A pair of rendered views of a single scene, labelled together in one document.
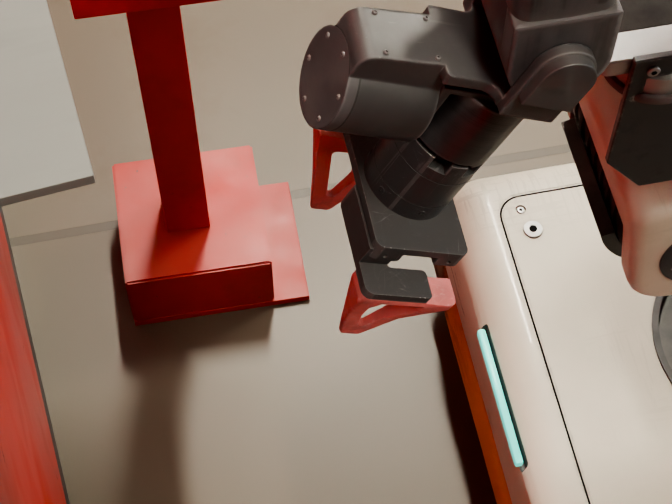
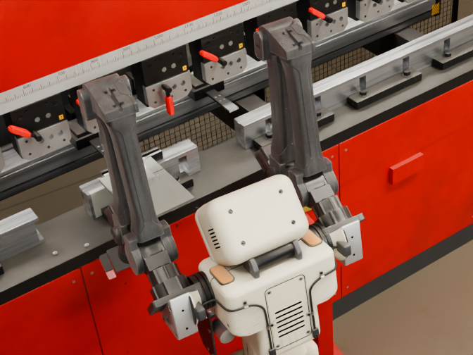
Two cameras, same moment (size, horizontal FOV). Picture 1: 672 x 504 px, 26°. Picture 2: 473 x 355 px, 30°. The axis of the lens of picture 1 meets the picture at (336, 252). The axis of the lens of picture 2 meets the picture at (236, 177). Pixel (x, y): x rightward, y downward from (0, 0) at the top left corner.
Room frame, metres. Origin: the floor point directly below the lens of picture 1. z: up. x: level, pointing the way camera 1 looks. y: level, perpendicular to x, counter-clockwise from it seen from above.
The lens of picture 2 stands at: (0.41, -1.76, 2.56)
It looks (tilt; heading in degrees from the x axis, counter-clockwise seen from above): 37 degrees down; 77
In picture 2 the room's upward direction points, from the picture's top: 6 degrees counter-clockwise
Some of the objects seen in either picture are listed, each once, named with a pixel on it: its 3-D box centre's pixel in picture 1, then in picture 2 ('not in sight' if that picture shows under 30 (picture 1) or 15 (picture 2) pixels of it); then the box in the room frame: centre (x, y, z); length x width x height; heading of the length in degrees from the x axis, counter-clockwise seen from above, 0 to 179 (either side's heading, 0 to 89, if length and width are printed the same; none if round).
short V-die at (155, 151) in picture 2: not in sight; (131, 165); (0.59, 0.47, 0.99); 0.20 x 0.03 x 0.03; 17
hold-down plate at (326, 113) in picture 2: not in sight; (294, 129); (1.15, 0.58, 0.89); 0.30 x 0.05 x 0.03; 17
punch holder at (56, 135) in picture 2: not in sight; (36, 122); (0.34, 0.39, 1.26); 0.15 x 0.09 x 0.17; 17
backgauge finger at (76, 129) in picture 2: not in sight; (96, 140); (0.50, 0.61, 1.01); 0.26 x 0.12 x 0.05; 107
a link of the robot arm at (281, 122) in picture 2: not in sight; (282, 105); (0.93, -0.03, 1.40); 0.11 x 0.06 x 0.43; 12
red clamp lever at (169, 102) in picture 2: not in sight; (167, 99); (0.73, 0.44, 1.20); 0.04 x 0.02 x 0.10; 107
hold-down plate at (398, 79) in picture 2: not in sight; (385, 88); (1.54, 0.70, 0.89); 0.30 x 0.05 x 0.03; 17
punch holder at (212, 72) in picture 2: not in sight; (217, 50); (0.92, 0.57, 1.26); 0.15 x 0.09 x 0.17; 17
